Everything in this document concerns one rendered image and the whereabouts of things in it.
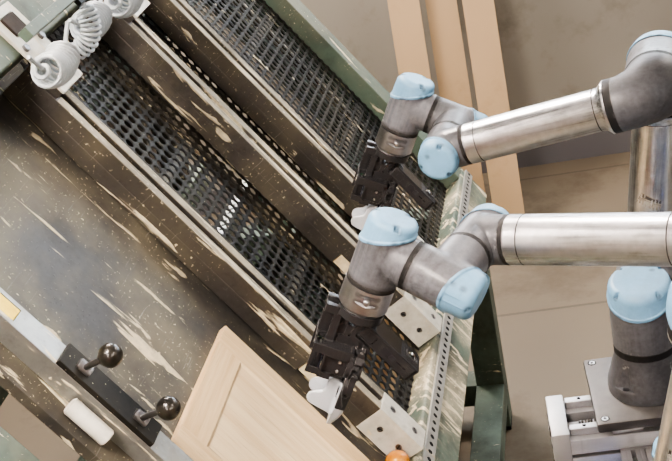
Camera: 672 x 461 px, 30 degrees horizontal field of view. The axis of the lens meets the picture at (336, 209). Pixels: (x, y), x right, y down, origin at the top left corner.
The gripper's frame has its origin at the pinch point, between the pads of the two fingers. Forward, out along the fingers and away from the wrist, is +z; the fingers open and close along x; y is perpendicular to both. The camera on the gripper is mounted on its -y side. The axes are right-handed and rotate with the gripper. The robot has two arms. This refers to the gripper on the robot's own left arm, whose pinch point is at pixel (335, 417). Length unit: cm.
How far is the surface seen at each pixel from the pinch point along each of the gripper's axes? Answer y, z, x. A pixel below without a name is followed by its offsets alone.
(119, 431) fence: 31.0, 13.8, 0.8
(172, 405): 24.2, 2.8, 5.4
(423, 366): -26, 38, -84
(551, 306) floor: -95, 102, -258
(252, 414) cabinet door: 10.7, 23.7, -27.4
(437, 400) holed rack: -29, 37, -71
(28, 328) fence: 48.8, 2.2, -1.9
